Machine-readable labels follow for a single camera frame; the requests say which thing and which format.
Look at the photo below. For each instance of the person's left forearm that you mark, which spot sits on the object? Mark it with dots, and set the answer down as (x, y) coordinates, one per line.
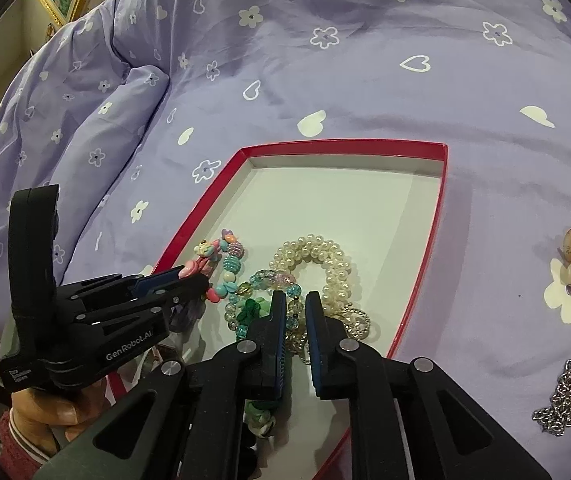
(20, 447)

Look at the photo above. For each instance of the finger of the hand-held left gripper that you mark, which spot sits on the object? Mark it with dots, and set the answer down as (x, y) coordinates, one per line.
(175, 297)
(158, 280)

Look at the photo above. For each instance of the purple floral duvet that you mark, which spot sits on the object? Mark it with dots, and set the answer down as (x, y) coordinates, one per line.
(365, 85)

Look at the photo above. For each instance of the person's left hand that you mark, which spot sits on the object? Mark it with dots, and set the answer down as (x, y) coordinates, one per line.
(50, 410)

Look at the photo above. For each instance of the red shallow cardboard box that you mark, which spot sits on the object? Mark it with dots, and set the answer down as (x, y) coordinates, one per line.
(340, 200)

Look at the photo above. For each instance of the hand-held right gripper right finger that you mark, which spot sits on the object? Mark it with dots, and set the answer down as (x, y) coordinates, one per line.
(315, 360)

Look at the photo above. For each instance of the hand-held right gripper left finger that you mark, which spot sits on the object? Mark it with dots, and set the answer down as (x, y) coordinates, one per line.
(278, 360)

